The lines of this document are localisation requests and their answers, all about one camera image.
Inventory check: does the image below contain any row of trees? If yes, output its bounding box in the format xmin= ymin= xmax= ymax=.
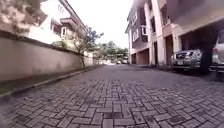
xmin=94 ymin=40 xmax=130 ymax=63

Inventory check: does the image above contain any grey brick paved road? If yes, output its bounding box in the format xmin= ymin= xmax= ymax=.
xmin=0 ymin=63 xmax=224 ymax=128

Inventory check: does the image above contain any small tree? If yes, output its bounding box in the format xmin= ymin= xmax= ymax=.
xmin=64 ymin=26 xmax=104 ymax=69

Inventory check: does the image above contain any tall building with pillars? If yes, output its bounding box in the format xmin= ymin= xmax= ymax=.
xmin=124 ymin=0 xmax=224 ymax=73

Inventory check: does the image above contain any silver car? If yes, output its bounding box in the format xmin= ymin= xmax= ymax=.
xmin=170 ymin=49 xmax=204 ymax=72

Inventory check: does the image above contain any white building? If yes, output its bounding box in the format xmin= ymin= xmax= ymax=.
xmin=26 ymin=0 xmax=89 ymax=54

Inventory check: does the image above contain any blurred tree foliage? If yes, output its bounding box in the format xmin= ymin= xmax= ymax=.
xmin=0 ymin=0 xmax=48 ymax=34

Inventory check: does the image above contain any pale vehicle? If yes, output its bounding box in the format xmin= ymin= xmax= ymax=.
xmin=209 ymin=29 xmax=224 ymax=73

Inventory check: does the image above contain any grey concrete boundary wall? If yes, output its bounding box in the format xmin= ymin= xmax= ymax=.
xmin=0 ymin=29 xmax=101 ymax=84

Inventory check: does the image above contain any kerb strip along wall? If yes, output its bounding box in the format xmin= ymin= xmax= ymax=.
xmin=0 ymin=64 xmax=106 ymax=100

